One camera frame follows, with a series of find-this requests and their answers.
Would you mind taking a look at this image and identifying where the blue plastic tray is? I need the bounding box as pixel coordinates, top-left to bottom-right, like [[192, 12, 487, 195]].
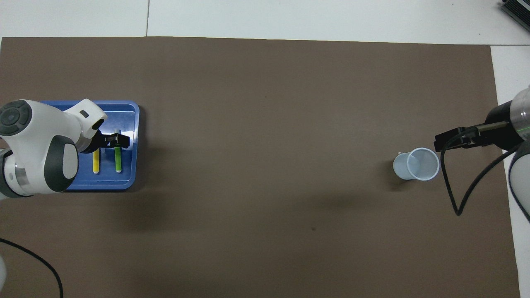
[[30, 100, 140, 191]]

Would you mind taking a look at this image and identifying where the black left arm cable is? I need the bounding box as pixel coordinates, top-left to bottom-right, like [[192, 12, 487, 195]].
[[0, 238, 63, 298]]

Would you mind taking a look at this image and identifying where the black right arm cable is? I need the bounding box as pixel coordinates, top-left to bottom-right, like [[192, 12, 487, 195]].
[[440, 124, 523, 216]]

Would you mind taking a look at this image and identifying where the pale blue mesh pen cup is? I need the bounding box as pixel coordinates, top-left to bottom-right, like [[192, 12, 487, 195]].
[[393, 147, 440, 182]]

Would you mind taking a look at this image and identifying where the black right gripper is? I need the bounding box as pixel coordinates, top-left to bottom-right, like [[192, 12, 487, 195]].
[[434, 101, 522, 152]]

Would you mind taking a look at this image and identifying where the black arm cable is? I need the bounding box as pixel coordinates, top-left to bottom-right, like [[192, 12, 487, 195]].
[[440, 124, 523, 216], [0, 238, 63, 298]]

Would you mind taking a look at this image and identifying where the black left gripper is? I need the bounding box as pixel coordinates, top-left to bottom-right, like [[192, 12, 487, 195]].
[[85, 130, 130, 154]]

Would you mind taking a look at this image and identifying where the brown table mat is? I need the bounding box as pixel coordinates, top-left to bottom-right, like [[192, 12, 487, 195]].
[[0, 36, 520, 298]]

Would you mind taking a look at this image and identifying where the grey ribbed device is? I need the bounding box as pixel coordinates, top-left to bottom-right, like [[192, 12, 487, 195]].
[[500, 0, 530, 31]]

